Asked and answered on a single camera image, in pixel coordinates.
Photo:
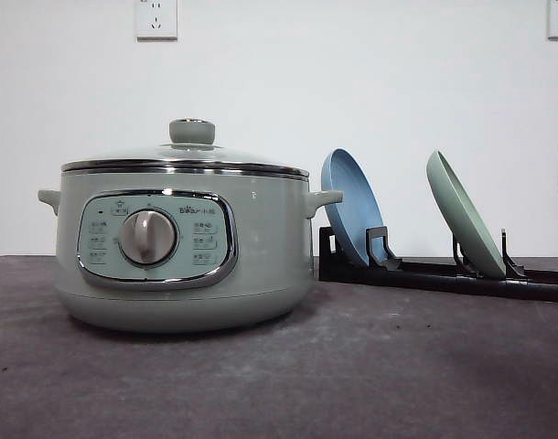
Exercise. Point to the white wall socket left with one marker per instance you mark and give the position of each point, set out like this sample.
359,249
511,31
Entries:
155,21

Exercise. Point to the green plate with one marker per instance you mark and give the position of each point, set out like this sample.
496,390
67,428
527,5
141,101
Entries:
464,220

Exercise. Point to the white wall socket right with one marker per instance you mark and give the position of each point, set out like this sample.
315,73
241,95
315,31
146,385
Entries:
550,21

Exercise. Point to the white wall socket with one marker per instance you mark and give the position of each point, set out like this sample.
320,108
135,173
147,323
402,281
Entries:
550,21
155,21

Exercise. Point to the grey table mat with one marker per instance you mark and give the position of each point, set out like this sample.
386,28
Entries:
356,360

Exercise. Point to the green electric steamer pot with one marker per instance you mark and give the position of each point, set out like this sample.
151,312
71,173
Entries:
185,249

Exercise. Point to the blue plate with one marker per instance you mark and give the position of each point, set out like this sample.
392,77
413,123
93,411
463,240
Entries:
359,209

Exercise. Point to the black plate rack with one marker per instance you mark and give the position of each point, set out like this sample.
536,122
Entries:
383,269

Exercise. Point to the glass steamer lid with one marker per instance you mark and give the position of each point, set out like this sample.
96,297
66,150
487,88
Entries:
191,149

